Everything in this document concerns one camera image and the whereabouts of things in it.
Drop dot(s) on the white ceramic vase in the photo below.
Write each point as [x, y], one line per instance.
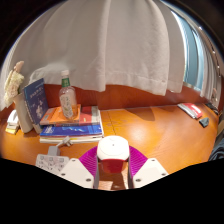
[23, 113]

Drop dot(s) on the red and white packet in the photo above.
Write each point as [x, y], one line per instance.
[191, 110]

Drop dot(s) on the white and pink flowers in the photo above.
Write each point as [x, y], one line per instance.
[13, 83]

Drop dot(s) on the blue standing book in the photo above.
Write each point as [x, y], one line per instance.
[36, 100]

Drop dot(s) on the white flat book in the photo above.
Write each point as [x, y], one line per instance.
[86, 138]

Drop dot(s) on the orange flat book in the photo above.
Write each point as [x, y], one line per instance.
[53, 116]

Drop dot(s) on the white power strip plug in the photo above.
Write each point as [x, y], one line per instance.
[53, 150]

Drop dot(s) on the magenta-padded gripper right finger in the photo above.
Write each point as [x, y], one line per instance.
[148, 171]

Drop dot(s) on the grey standing book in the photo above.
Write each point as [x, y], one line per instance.
[38, 128]

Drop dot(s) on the white curtain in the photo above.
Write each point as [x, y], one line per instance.
[110, 43]
[215, 80]

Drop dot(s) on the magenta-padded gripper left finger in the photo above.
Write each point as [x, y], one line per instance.
[78, 171]

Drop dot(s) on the dark chair back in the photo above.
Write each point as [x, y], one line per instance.
[218, 143]

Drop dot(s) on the red flat book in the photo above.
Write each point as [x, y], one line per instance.
[90, 115]

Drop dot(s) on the window with blue frame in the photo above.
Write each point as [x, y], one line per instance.
[191, 56]

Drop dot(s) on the red and white charger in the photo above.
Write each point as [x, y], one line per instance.
[112, 148]

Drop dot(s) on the yellow book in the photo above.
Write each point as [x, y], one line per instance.
[11, 130]

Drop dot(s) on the small dark object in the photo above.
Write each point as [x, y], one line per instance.
[204, 122]

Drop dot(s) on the clear bottle with green label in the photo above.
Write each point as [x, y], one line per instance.
[67, 100]

